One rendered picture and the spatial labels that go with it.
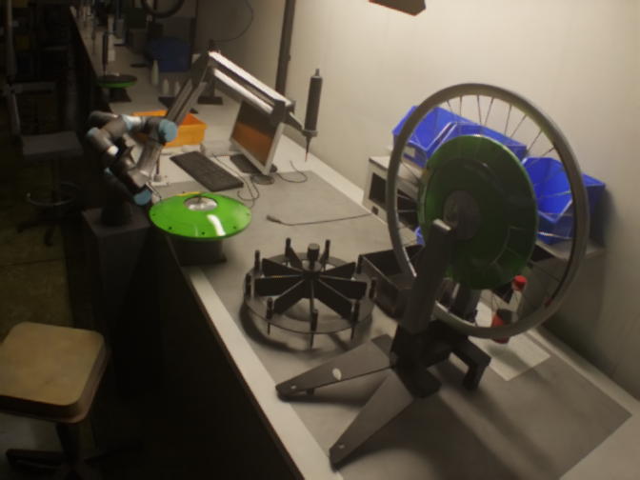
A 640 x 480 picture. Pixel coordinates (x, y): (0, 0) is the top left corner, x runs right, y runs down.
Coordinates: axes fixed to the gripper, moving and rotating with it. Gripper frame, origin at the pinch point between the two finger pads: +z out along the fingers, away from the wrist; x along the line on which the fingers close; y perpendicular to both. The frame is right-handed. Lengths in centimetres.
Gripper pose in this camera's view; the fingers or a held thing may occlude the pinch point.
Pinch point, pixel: (160, 197)
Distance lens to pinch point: 156.9
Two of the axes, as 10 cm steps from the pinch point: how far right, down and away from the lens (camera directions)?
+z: 7.1, 6.9, 1.1
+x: -2.5, 4.0, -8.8
